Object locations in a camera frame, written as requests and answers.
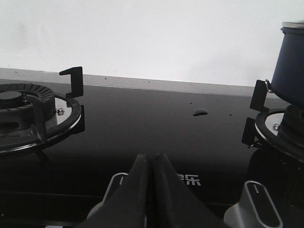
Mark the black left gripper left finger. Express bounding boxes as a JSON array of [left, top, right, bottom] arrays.
[[77, 154, 149, 228]]

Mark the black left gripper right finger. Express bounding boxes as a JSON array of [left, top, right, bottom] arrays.
[[146, 154, 225, 228]]

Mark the dark blue pot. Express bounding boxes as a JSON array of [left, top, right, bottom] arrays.
[[271, 27, 304, 108]]

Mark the glass pot lid blue knob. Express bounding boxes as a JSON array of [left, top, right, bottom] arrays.
[[282, 21, 304, 29]]

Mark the right burner with pot support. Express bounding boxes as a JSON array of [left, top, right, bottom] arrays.
[[242, 80, 304, 162]]

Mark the burner with pot support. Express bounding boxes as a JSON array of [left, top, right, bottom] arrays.
[[242, 80, 304, 162], [0, 66, 85, 153]]

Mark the left burner with pot support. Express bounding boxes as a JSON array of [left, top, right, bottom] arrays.
[[0, 66, 85, 153]]

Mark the left silver stove knob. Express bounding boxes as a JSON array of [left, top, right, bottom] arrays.
[[87, 172, 128, 219]]

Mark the silver stove knob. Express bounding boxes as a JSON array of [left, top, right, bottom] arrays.
[[87, 172, 128, 219], [224, 180, 283, 228]]

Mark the black glass gas stove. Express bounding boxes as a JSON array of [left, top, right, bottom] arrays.
[[0, 80, 304, 228]]

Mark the right silver stove knob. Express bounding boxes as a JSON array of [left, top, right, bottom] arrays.
[[224, 180, 283, 228]]

